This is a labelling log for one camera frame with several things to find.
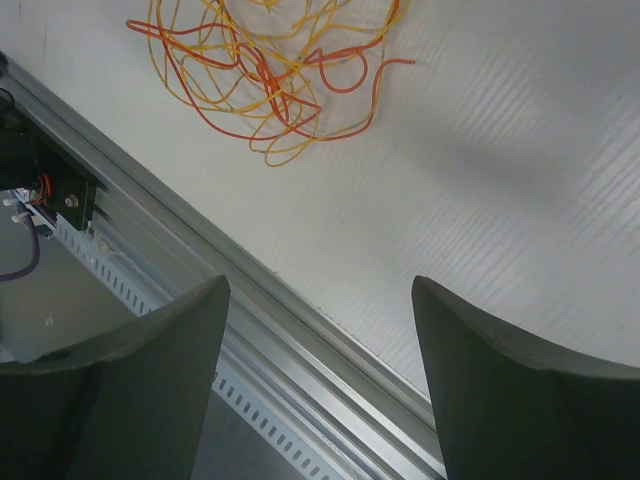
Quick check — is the yellow orange cable bundle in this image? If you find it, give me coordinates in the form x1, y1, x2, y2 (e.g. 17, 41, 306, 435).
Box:
124, 0, 416, 169

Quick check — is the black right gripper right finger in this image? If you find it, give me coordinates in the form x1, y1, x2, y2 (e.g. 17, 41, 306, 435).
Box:
412, 276, 639, 479

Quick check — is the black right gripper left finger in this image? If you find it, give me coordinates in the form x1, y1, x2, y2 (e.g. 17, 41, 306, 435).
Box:
1, 276, 230, 479

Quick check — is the aluminium front rail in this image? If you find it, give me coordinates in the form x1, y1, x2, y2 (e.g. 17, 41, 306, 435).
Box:
0, 49, 446, 480

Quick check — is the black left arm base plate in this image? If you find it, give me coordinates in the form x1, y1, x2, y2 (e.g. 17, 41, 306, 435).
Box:
1, 89, 98, 231

